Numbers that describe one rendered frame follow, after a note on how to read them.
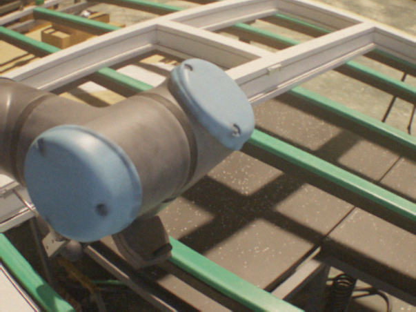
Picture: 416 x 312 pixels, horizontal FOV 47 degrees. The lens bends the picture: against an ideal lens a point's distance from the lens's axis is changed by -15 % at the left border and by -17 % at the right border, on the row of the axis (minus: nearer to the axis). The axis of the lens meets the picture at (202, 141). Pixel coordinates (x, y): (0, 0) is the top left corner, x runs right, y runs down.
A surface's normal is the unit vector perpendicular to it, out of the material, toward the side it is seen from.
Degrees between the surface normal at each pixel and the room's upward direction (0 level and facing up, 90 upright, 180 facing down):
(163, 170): 80
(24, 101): 10
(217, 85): 42
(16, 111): 30
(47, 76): 90
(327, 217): 0
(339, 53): 90
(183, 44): 90
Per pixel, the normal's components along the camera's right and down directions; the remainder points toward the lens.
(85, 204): -0.45, 0.33
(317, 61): 0.71, 0.36
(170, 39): -0.70, 0.36
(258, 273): 0.00, -0.86
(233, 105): 0.65, -0.55
